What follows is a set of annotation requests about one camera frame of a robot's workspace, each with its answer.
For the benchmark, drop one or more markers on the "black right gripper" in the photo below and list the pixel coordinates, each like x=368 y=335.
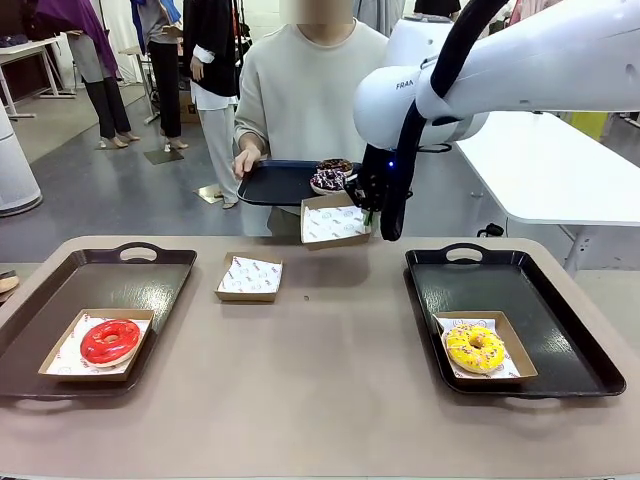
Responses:
x=377 y=170

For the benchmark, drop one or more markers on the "chocolate sprinkled donut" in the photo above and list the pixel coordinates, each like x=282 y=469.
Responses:
x=345 y=166

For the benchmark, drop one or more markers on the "white printed paper liner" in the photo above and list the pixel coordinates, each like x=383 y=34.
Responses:
x=67 y=360
x=250 y=275
x=450 y=322
x=330 y=222

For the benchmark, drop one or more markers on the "purple donut with white drizzle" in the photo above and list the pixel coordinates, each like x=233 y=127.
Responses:
x=322 y=183

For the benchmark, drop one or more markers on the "brown cardboard food box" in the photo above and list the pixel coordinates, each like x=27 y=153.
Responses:
x=521 y=360
x=75 y=378
x=335 y=244
x=245 y=296

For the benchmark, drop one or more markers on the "black serving tray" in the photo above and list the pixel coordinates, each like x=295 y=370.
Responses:
x=270 y=185

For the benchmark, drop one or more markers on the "yellow sprinkled donut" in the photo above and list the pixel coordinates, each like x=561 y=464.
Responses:
x=457 y=350

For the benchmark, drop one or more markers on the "red glazed donut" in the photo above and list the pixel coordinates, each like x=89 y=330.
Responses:
x=95 y=350

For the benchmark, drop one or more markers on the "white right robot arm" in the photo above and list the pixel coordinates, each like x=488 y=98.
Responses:
x=550 y=60

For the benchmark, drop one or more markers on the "person's right forearm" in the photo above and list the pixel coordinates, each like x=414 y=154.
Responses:
x=252 y=132

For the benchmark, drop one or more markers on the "person's right hand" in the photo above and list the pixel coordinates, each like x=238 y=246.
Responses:
x=246 y=162

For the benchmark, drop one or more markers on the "person in light loose top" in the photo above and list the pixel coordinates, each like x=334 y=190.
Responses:
x=300 y=100

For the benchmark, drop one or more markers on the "black caster wheel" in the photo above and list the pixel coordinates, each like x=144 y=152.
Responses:
x=492 y=230

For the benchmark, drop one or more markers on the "large white table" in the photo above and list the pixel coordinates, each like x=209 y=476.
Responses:
x=550 y=165

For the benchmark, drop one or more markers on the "cardboard carton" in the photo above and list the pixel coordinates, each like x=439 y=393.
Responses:
x=187 y=107

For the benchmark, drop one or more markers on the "person in black clothes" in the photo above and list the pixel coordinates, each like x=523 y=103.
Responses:
x=435 y=6

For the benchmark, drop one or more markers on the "mannequin with black jacket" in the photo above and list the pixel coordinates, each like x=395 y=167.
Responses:
x=210 y=50

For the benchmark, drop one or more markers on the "mannequin with black trousers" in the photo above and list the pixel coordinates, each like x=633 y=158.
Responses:
x=165 y=75

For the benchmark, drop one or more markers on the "mannequin with yellow dress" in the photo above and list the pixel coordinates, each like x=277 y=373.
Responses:
x=590 y=126

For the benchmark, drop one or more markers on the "mannequin with pink top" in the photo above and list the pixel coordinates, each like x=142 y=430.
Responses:
x=525 y=10

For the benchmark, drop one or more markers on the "mannequin with purple garment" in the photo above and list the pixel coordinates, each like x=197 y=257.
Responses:
x=95 y=75

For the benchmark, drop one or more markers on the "white cylindrical column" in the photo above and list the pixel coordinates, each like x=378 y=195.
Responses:
x=15 y=165

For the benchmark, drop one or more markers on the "tan and dark rounded object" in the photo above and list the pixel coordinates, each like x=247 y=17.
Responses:
x=7 y=286

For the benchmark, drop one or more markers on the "white desk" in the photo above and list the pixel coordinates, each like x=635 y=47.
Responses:
x=25 y=50

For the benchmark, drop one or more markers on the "gold mannequin base plate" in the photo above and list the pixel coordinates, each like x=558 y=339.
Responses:
x=207 y=193

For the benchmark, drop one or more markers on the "dark mannequin base plate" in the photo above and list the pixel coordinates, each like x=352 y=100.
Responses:
x=162 y=156

